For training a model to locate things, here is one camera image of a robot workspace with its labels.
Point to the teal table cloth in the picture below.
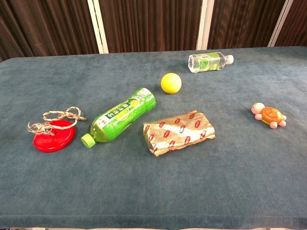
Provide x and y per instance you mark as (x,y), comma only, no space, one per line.
(153,182)

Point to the red plastic disc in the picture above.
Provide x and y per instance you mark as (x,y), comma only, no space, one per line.
(54,140)

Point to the clear water bottle green label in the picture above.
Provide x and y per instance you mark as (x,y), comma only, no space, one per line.
(206,62)

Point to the white partition post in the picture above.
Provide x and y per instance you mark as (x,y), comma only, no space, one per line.
(98,26)
(280,22)
(204,24)

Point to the small orange turtle toy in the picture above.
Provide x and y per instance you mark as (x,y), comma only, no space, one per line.
(271,115)

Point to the dark brown curtain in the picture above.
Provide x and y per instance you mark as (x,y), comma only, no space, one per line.
(148,24)

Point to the green tea bottle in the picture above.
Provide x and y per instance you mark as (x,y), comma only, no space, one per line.
(120,117)

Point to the foil snack wrapper red print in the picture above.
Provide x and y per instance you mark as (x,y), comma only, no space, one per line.
(178,131)

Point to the yellow ball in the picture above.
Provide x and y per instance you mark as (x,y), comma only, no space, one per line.
(171,83)

